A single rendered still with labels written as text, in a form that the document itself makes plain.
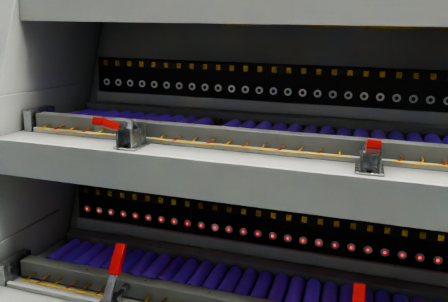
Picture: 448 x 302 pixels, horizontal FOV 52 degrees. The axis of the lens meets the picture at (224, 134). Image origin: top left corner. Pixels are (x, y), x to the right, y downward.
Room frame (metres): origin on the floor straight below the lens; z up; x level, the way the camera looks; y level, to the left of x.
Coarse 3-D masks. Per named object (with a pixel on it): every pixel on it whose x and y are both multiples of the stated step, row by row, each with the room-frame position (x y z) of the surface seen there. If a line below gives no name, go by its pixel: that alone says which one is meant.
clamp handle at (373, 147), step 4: (368, 140) 0.38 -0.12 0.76; (372, 140) 0.38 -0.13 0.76; (376, 140) 0.38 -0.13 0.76; (380, 140) 0.38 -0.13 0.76; (368, 144) 0.38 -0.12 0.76; (372, 144) 0.38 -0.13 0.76; (376, 144) 0.38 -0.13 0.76; (380, 144) 0.38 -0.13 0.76; (368, 148) 0.38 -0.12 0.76; (372, 148) 0.38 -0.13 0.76; (376, 148) 0.38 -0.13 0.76; (380, 148) 0.38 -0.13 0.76; (368, 152) 0.41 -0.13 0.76; (372, 152) 0.41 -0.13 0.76; (376, 152) 0.40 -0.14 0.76
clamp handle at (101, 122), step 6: (96, 120) 0.46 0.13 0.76; (102, 120) 0.46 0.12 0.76; (108, 120) 0.47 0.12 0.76; (102, 126) 0.47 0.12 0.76; (108, 126) 0.47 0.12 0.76; (114, 126) 0.48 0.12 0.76; (120, 126) 0.49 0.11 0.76; (126, 126) 0.52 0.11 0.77; (132, 126) 0.52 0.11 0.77; (126, 132) 0.52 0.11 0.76
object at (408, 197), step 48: (0, 96) 0.56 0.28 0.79; (48, 96) 0.65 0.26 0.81; (144, 96) 0.69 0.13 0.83; (0, 144) 0.56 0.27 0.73; (48, 144) 0.54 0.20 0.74; (96, 144) 0.54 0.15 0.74; (144, 192) 0.52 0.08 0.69; (192, 192) 0.50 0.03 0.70; (240, 192) 0.48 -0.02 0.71; (288, 192) 0.46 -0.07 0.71; (336, 192) 0.45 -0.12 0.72; (384, 192) 0.44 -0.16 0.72; (432, 192) 0.42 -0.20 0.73
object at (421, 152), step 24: (48, 120) 0.60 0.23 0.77; (72, 120) 0.58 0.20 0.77; (120, 120) 0.56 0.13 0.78; (144, 120) 0.57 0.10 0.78; (216, 144) 0.51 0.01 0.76; (240, 144) 0.52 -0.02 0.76; (264, 144) 0.51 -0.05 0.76; (288, 144) 0.51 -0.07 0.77; (312, 144) 0.50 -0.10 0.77; (336, 144) 0.49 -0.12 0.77; (360, 144) 0.48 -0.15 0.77; (384, 144) 0.48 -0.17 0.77; (408, 144) 0.47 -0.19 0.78; (432, 144) 0.47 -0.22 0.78
